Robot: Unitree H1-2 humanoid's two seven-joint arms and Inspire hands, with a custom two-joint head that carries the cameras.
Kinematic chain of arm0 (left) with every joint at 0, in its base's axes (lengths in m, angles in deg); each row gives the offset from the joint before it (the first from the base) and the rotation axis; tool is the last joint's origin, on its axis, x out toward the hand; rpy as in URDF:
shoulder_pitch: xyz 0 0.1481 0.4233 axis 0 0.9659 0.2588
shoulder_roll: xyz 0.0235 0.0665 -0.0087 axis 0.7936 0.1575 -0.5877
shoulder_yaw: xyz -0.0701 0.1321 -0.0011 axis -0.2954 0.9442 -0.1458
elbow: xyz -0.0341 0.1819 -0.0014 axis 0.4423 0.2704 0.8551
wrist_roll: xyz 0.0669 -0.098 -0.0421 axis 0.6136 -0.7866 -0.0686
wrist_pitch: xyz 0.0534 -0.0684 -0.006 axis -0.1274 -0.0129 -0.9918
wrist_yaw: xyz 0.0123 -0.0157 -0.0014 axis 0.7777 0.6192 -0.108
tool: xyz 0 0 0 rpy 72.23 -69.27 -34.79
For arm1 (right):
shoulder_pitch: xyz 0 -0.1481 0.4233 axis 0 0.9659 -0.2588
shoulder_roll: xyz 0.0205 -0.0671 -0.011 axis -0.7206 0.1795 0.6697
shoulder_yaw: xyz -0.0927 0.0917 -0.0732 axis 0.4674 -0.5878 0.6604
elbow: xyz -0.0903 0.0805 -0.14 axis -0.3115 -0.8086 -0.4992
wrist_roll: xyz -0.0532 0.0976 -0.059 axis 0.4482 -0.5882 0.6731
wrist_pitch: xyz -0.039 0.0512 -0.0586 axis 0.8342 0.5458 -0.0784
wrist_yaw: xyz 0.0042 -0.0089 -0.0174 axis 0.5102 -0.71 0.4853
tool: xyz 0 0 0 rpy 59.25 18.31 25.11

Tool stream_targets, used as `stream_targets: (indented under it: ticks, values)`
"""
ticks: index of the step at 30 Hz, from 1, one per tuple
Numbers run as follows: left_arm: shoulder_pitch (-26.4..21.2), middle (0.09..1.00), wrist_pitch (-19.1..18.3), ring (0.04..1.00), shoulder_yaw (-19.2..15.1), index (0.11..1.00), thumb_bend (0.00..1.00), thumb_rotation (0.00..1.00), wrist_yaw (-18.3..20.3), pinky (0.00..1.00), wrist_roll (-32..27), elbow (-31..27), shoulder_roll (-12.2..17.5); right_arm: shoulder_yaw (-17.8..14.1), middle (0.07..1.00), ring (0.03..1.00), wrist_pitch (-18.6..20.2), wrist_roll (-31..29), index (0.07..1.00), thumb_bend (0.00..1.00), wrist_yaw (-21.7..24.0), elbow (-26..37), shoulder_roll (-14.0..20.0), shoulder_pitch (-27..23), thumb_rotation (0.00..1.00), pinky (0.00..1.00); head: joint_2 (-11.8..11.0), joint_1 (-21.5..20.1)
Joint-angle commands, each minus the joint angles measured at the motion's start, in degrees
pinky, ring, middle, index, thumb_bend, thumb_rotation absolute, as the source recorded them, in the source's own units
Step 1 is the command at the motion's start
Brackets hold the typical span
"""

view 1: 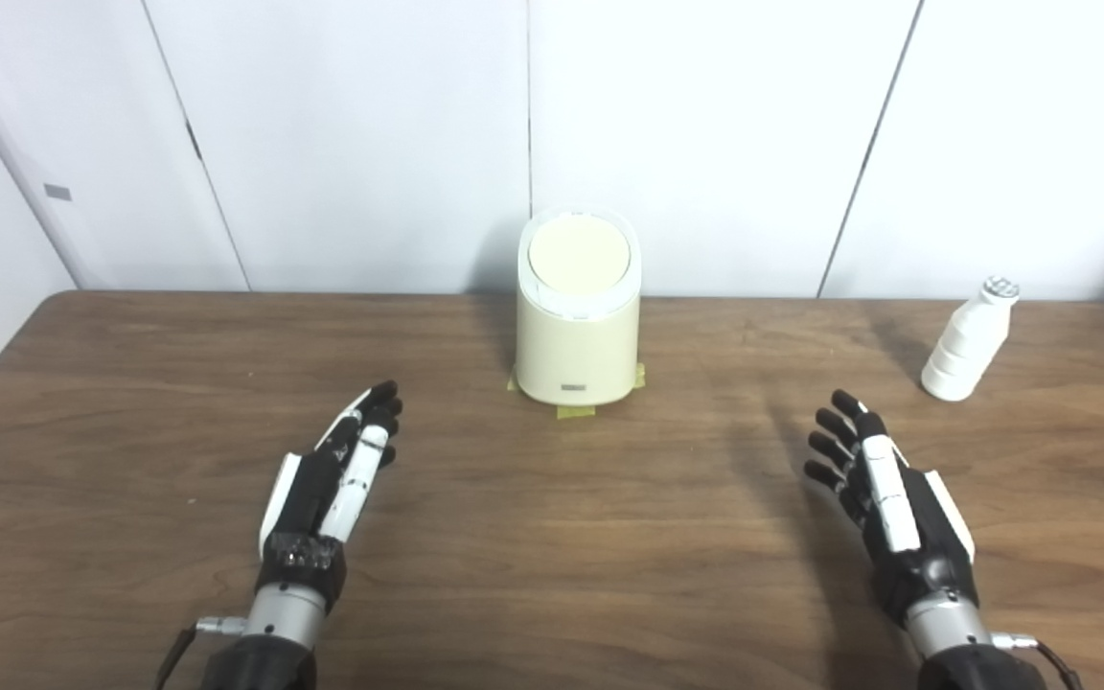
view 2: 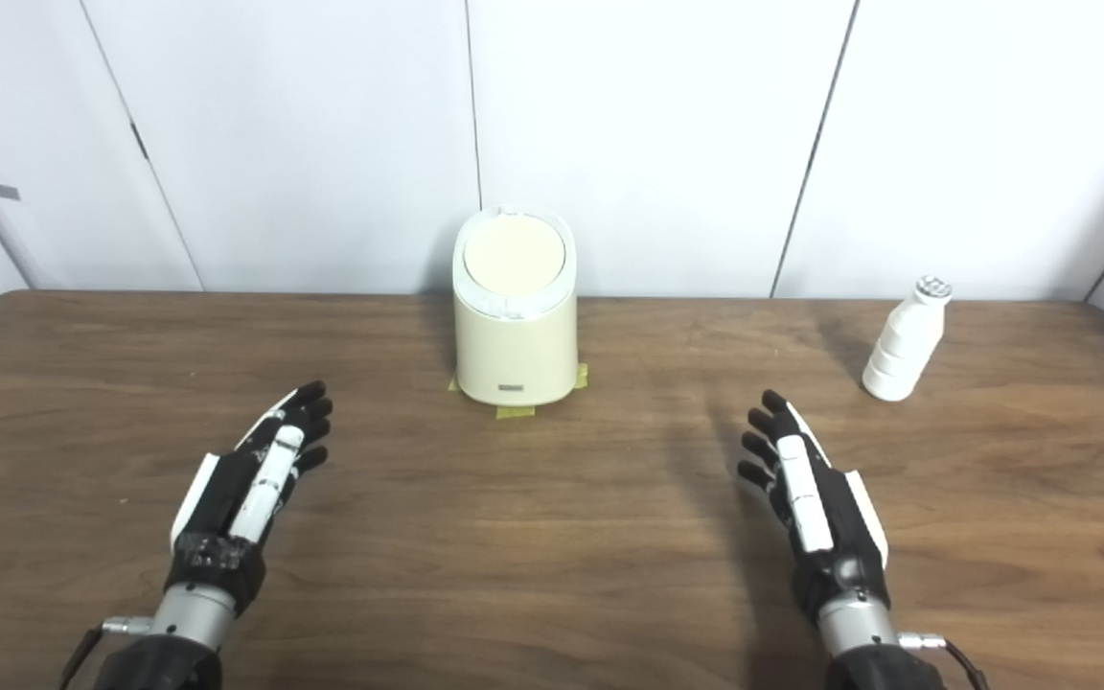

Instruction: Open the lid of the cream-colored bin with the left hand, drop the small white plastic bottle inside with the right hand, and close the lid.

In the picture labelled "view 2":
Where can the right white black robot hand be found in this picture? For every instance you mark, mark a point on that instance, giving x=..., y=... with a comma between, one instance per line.
x=835, y=537

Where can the long yellow masking tape piece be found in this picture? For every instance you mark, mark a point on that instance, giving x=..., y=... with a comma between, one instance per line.
x=516, y=412

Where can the small white plastic bottle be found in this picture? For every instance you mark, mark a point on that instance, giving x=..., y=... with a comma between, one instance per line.
x=902, y=350

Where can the cream-colored bin with lid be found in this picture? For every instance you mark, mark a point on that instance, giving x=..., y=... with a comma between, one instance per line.
x=514, y=335

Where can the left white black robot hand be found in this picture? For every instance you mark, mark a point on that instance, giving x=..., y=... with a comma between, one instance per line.
x=226, y=498

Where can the black wall panel hinge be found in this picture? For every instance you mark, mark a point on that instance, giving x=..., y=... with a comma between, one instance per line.
x=139, y=141

